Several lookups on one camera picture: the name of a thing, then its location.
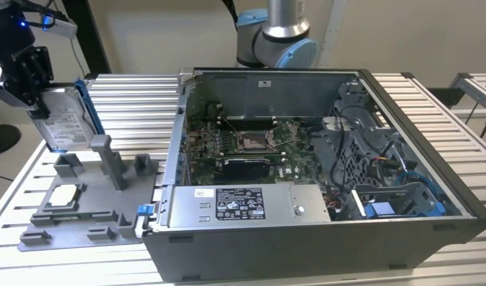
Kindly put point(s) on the black metal post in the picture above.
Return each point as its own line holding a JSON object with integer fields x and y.
{"x": 97, "y": 35}

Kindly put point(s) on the green motherboard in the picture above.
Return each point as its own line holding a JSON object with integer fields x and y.
{"x": 296, "y": 168}

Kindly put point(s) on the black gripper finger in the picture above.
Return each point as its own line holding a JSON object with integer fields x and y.
{"x": 33, "y": 71}

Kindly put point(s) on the CPU socket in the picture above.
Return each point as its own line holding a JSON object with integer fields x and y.
{"x": 254, "y": 140}

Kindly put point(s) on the black round stand base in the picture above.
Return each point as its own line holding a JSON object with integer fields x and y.
{"x": 5, "y": 140}

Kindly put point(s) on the blue case latch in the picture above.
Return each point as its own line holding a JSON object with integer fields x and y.
{"x": 144, "y": 210}

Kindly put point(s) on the silver power supply with label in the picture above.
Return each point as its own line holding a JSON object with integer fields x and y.
{"x": 187, "y": 205}

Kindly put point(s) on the green RAM stick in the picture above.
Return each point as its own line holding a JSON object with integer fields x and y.
{"x": 81, "y": 214}

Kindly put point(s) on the silver CPU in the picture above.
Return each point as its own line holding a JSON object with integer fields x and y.
{"x": 63, "y": 196}

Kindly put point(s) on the black graphics card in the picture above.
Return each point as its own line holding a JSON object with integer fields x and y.
{"x": 247, "y": 170}

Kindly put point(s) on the grey metal drive cage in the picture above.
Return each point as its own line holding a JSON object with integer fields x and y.
{"x": 347, "y": 155}

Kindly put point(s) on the open dark grey PC case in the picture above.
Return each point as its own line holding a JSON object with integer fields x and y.
{"x": 287, "y": 256}

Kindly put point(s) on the black RAM slot bank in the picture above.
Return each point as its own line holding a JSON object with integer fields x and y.
{"x": 250, "y": 122}

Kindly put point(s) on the thin metal locking lever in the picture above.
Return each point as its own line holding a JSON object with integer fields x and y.
{"x": 287, "y": 141}

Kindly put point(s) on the blue disk carrier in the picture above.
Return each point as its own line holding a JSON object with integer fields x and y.
{"x": 380, "y": 211}

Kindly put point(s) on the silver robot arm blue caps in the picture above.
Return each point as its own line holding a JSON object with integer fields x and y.
{"x": 287, "y": 32}

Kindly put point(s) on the grey plastic parts rack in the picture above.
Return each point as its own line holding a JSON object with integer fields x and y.
{"x": 89, "y": 205}

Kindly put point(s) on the hard disk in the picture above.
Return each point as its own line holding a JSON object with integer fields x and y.
{"x": 66, "y": 125}

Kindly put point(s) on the metal slat side table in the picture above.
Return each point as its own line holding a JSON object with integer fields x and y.
{"x": 480, "y": 86}

